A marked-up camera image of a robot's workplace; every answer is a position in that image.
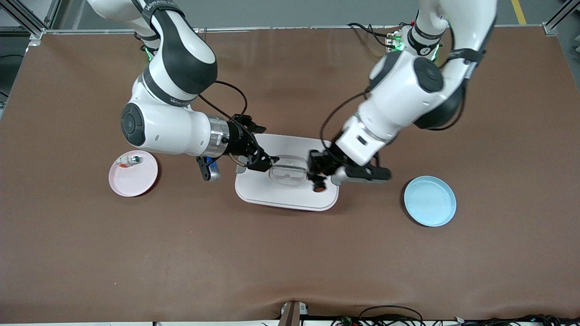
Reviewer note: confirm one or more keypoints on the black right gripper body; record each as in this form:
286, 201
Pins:
238, 140

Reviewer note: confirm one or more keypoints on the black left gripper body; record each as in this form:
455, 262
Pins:
322, 164

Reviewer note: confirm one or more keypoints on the orange black push-button switch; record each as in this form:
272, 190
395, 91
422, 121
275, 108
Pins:
319, 185

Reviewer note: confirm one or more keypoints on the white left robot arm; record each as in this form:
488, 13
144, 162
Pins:
408, 99

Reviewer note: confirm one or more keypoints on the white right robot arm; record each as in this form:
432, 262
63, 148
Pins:
172, 127

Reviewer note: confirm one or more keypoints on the white lidded storage box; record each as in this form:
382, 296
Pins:
272, 190

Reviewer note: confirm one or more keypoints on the brown table mat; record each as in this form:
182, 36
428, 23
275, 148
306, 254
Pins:
290, 262

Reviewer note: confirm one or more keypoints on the light blue round plate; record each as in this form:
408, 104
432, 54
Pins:
429, 201

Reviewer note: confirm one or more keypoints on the pale pink round plate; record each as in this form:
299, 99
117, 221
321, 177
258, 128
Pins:
133, 181

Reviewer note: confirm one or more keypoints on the grey switch with green button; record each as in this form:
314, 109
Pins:
129, 160

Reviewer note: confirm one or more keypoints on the brown bracket at table edge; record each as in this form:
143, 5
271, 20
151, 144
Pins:
292, 313

